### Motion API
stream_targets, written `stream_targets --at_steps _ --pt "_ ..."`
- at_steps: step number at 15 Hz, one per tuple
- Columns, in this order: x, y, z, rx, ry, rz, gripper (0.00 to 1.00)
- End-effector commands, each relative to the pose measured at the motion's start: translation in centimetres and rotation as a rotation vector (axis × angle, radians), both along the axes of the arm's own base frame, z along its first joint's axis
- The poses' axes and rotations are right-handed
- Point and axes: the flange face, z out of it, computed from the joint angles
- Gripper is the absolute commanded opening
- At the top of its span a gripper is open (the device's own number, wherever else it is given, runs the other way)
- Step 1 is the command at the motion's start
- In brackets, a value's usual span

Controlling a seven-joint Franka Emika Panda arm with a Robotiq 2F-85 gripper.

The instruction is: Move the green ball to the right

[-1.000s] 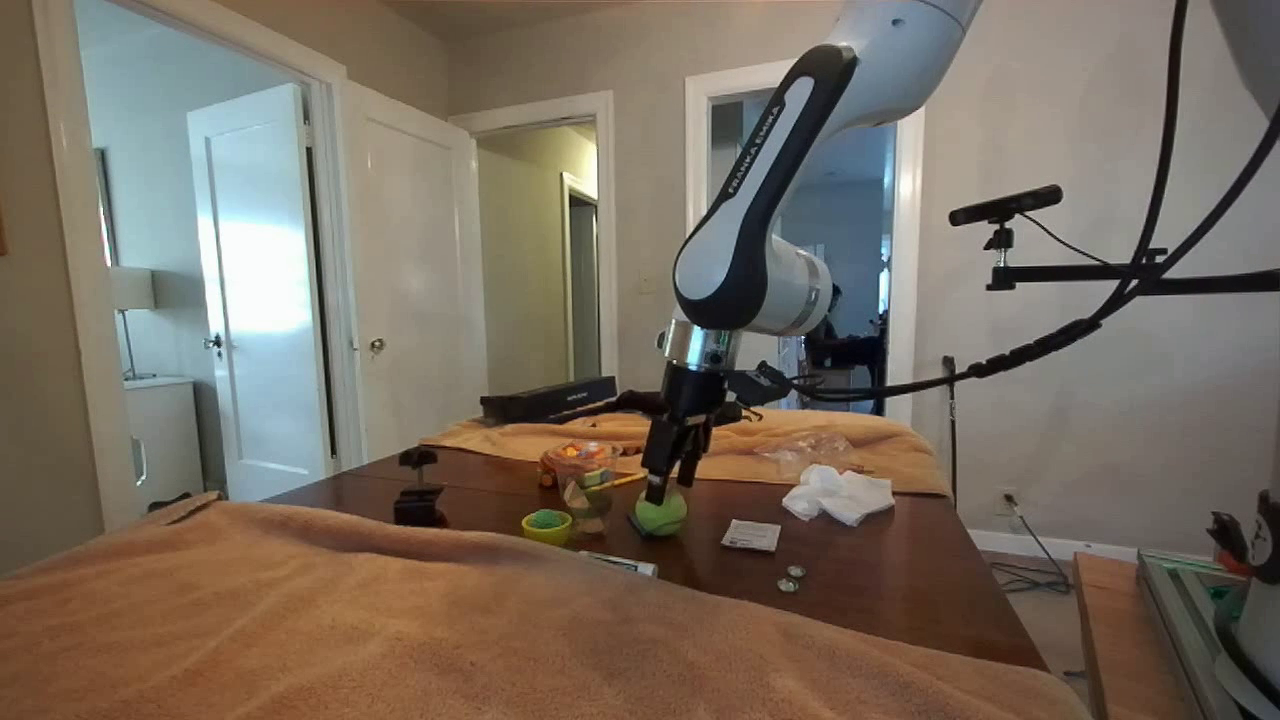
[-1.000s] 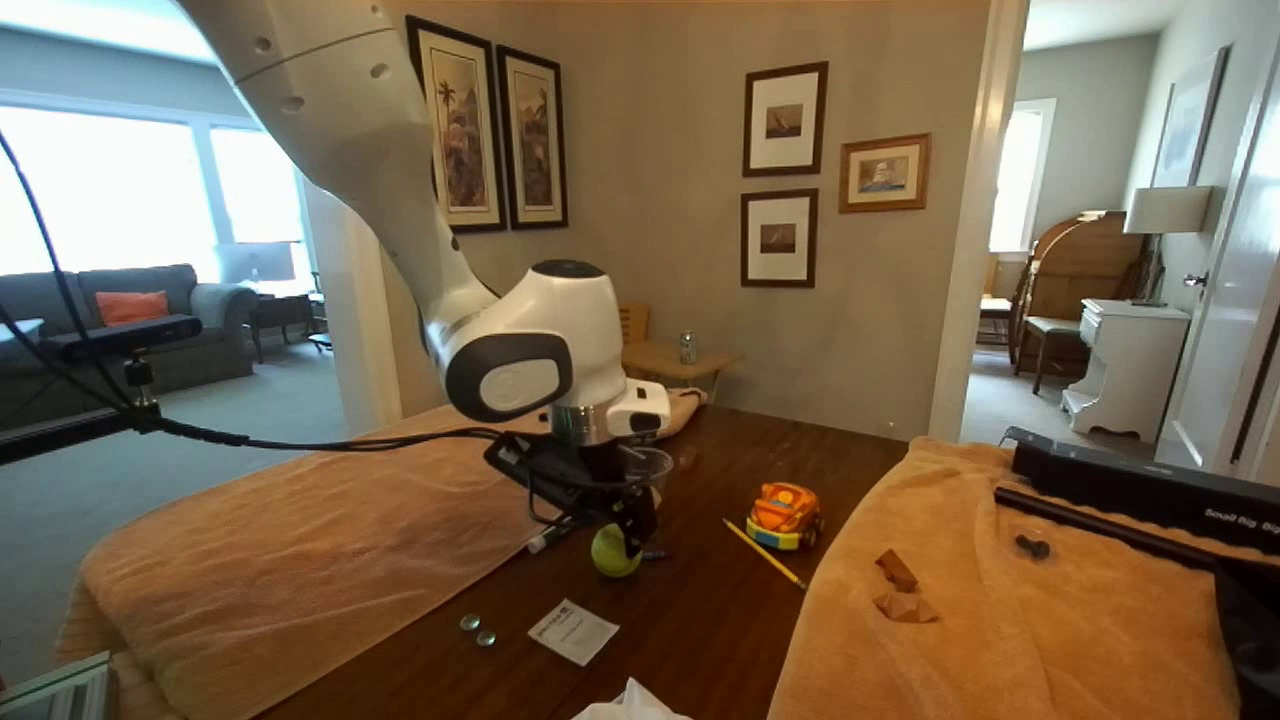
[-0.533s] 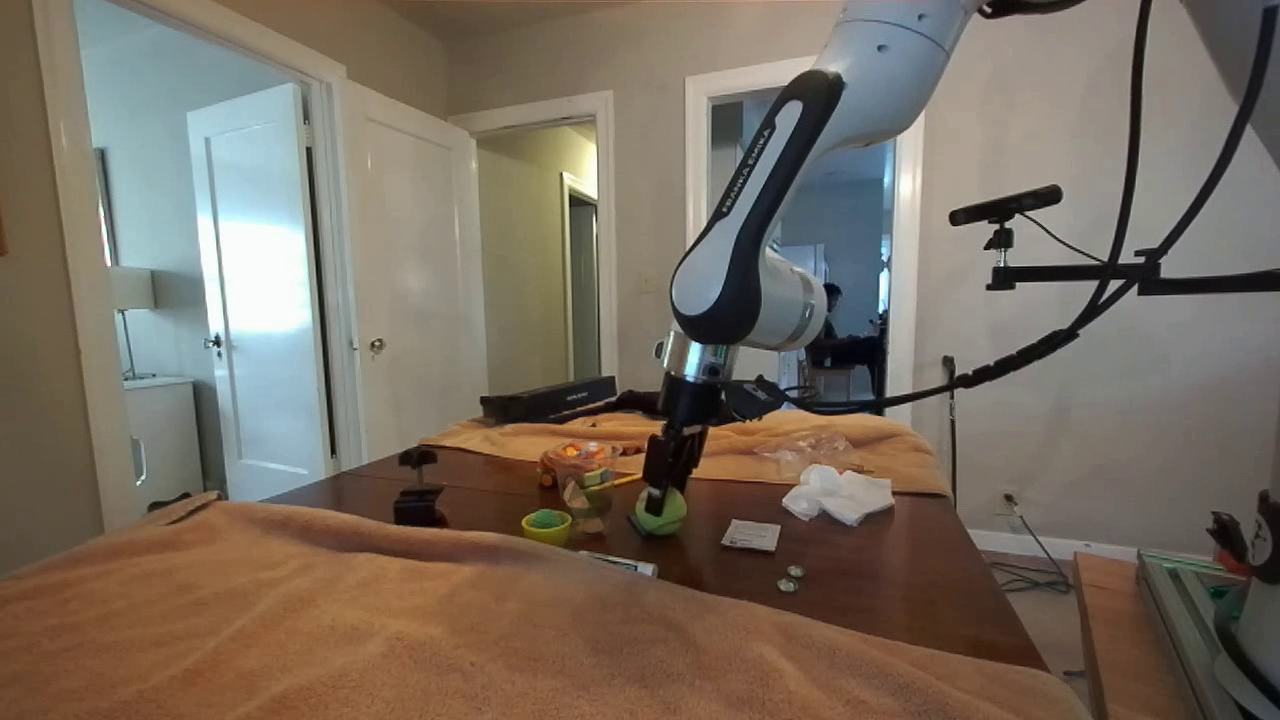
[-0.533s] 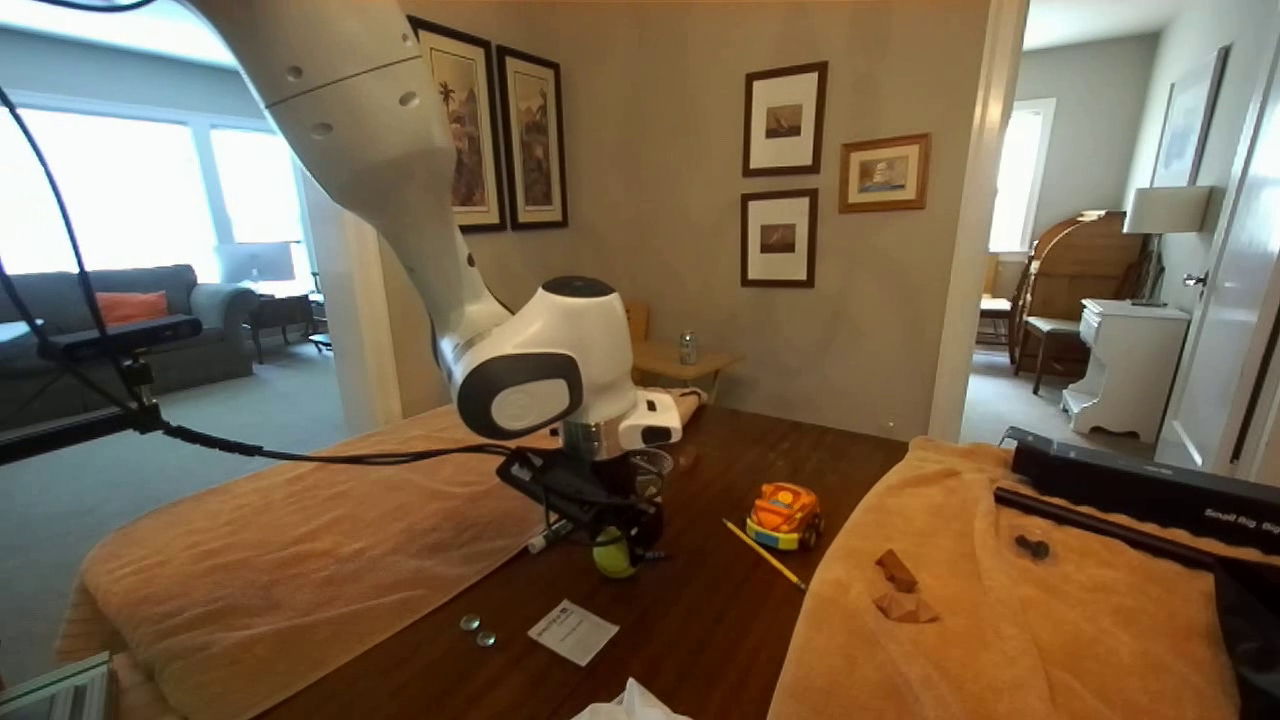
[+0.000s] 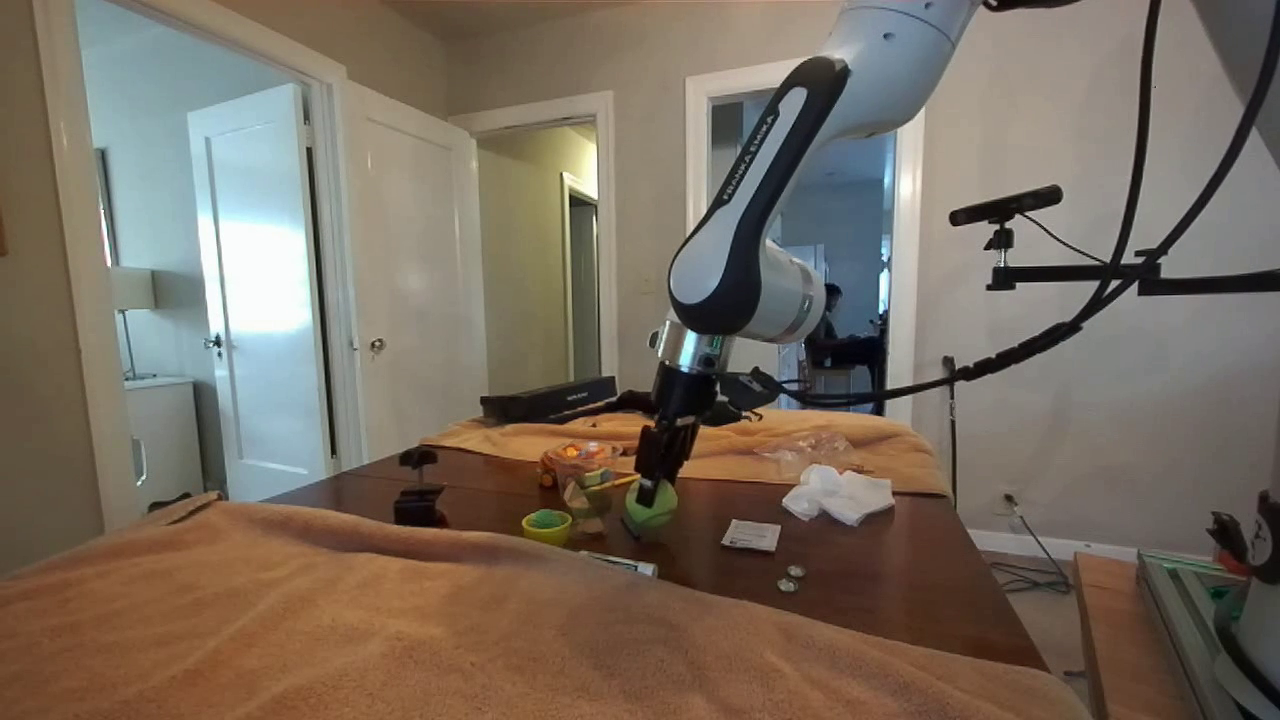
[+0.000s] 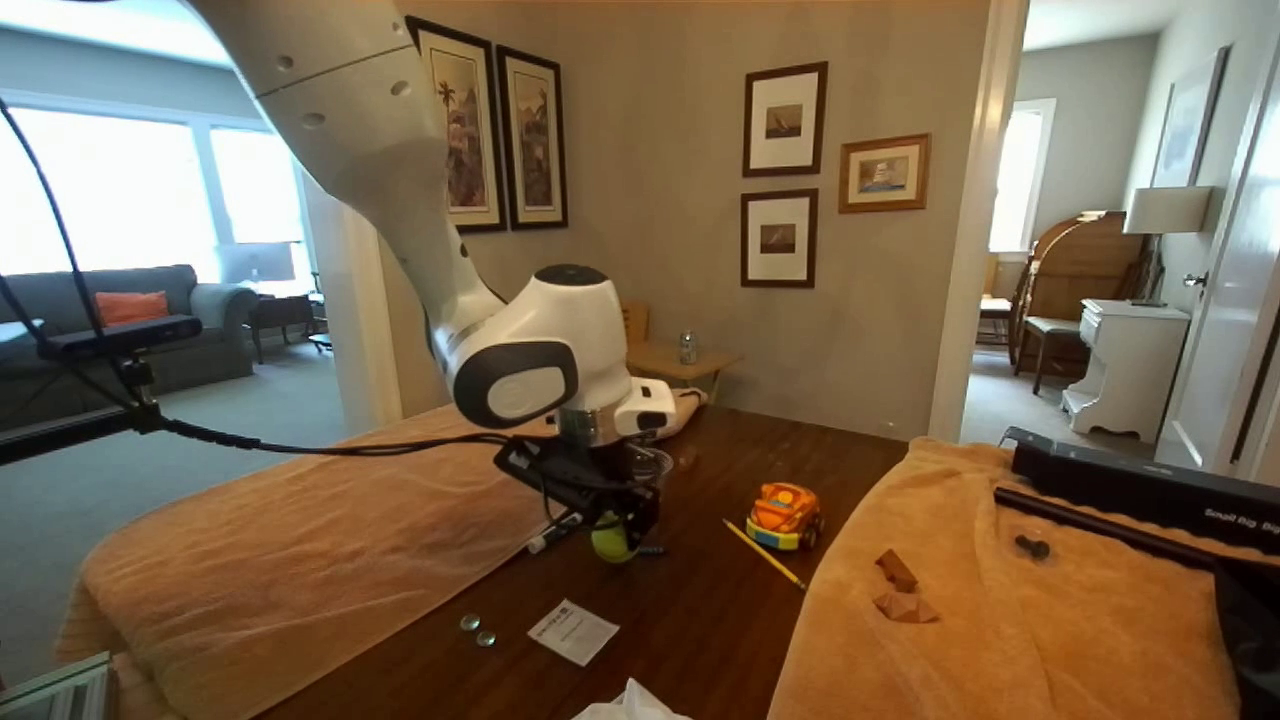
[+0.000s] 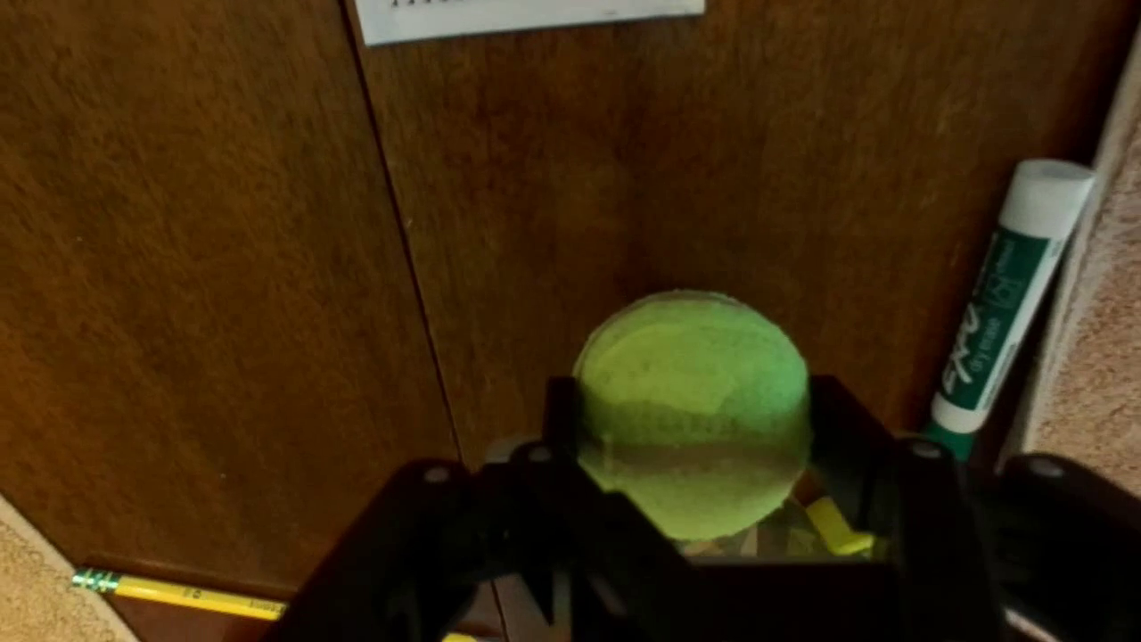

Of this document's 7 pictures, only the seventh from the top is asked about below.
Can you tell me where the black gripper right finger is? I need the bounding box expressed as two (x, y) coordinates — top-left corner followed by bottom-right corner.
(801, 375), (1141, 642)

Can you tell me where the green capped white marker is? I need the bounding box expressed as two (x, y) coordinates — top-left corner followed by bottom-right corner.
(921, 157), (1100, 463)

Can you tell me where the yellow plastic piece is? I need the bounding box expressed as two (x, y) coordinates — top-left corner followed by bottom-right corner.
(801, 493), (881, 562)

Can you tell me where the green tennis ball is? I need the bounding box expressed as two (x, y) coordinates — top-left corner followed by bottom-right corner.
(568, 286), (817, 544)

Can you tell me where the yellow pencil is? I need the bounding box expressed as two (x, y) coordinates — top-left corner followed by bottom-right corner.
(67, 562), (477, 642)

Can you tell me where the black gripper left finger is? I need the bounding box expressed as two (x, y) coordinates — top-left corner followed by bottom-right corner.
(269, 375), (699, 642)

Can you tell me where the white square card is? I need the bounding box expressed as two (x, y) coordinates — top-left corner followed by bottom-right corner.
(350, 0), (711, 51)

